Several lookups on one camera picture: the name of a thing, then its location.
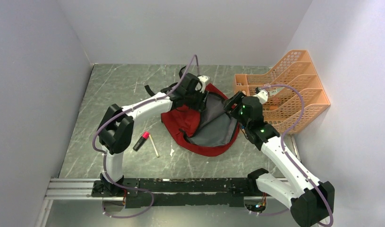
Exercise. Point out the red backpack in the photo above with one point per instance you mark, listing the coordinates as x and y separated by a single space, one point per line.
208 133

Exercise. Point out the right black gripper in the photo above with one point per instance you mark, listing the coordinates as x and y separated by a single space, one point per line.
236 99

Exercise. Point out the orange plastic file organizer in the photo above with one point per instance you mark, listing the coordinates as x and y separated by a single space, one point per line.
296 95

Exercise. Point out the white pencil stick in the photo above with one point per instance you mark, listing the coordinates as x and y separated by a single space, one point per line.
154 146

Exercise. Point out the black mounting rail base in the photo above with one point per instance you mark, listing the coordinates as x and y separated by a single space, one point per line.
142 192

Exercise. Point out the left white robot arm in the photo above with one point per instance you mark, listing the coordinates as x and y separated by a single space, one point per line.
116 128

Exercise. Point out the pink black highlighter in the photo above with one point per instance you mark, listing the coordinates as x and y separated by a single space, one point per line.
144 137

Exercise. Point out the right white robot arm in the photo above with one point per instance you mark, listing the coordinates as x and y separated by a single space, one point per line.
309 200

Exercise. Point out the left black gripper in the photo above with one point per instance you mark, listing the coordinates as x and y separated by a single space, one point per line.
201 104

